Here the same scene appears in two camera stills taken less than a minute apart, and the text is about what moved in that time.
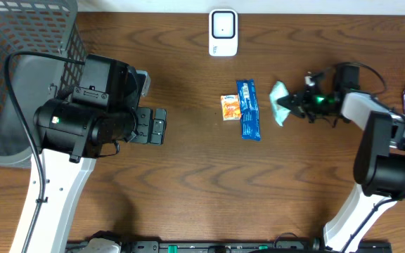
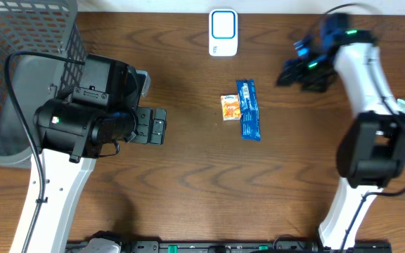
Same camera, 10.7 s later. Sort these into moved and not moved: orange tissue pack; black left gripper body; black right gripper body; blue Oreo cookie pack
Moved: black right gripper body
Not moved: black left gripper body; blue Oreo cookie pack; orange tissue pack
